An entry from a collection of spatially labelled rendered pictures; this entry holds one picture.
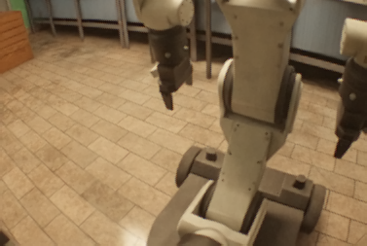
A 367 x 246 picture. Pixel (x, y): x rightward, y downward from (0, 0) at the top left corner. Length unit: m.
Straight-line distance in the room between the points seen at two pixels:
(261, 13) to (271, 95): 0.18
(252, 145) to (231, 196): 0.15
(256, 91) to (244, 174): 0.22
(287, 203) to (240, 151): 0.35
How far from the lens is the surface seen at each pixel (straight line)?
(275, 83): 0.53
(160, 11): 0.54
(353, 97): 0.50
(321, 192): 0.98
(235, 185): 0.67
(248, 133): 0.64
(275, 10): 0.45
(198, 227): 0.66
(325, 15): 1.84
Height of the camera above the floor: 0.91
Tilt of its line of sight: 34 degrees down
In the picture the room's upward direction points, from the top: 3 degrees counter-clockwise
